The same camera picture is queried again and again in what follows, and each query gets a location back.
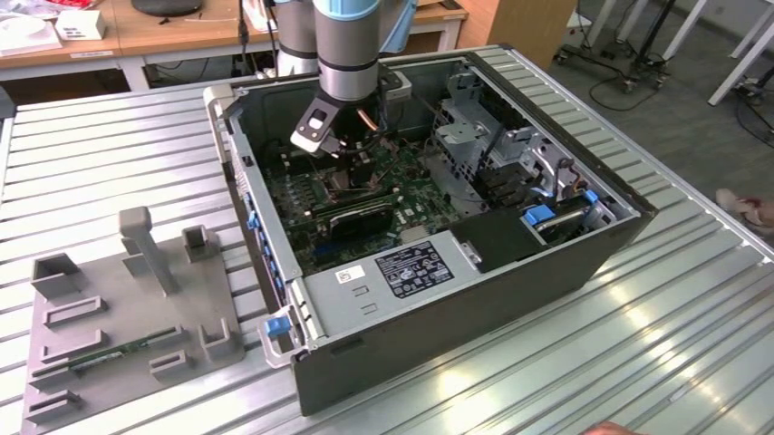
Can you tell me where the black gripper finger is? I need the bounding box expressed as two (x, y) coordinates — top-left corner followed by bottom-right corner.
(336, 155), (372, 192)

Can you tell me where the metal socket cover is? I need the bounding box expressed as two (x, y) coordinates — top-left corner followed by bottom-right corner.
(368, 138), (402, 182)

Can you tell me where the blue expansion slot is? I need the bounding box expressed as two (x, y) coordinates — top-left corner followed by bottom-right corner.
(319, 242), (370, 259)

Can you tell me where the blue slot retainer strip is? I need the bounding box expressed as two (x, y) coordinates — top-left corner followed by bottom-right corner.
(243, 192), (287, 294)

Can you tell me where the black graphics card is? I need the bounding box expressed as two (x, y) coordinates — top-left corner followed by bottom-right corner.
(326, 203), (398, 244)

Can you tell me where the green motherboard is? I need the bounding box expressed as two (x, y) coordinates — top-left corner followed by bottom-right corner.
(264, 133), (464, 276)

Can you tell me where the silver drive cage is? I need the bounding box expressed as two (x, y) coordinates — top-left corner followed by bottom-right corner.
(422, 70), (548, 214)

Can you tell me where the black drive connector block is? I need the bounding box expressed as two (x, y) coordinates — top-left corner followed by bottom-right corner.
(472, 163), (527, 208)

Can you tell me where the silver power supply unit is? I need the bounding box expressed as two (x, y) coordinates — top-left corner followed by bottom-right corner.
(289, 228), (484, 345)

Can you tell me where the blue disk carrier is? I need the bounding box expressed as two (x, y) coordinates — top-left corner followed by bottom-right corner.
(519, 203), (591, 248)

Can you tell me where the wooden desk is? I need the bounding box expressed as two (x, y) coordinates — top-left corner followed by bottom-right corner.
(0, 0), (471, 92)

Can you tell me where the wooden cabinet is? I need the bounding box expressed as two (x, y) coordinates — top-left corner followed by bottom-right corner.
(486, 0), (576, 73)

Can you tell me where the black PC case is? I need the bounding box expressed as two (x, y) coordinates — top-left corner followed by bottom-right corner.
(201, 44), (660, 418)

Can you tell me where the black round object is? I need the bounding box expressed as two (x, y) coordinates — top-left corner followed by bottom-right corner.
(131, 0), (204, 17)

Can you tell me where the white labelled box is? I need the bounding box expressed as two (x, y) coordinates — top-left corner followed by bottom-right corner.
(55, 9), (108, 42)

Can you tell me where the grey parts rack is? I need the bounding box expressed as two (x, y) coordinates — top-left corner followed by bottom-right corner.
(20, 206), (249, 431)

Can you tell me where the red white packet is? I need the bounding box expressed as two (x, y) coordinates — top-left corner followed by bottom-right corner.
(35, 0), (101, 13)

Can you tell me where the black wheeled stand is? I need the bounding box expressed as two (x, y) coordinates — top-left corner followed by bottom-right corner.
(554, 0), (674, 94)

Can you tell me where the white flat box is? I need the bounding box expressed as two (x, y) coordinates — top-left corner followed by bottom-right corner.
(0, 12), (63, 58)

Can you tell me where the green RAM stick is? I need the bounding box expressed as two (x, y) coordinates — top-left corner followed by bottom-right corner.
(65, 329), (183, 375)

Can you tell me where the pale pink shoe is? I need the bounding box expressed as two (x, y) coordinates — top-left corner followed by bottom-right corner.
(715, 187), (774, 237)

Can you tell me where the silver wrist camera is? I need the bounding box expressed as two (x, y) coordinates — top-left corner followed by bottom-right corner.
(289, 97), (342, 158)

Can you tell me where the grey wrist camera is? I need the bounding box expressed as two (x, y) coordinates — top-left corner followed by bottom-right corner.
(383, 71), (415, 102)

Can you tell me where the black flat cable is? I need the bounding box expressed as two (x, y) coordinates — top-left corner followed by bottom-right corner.
(480, 126), (504, 176)

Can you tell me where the black hanging cable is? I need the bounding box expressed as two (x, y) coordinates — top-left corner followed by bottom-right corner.
(237, 0), (271, 76)

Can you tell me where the white desk frame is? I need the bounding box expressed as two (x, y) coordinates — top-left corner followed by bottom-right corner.
(706, 0), (774, 106)
(586, 0), (707, 61)

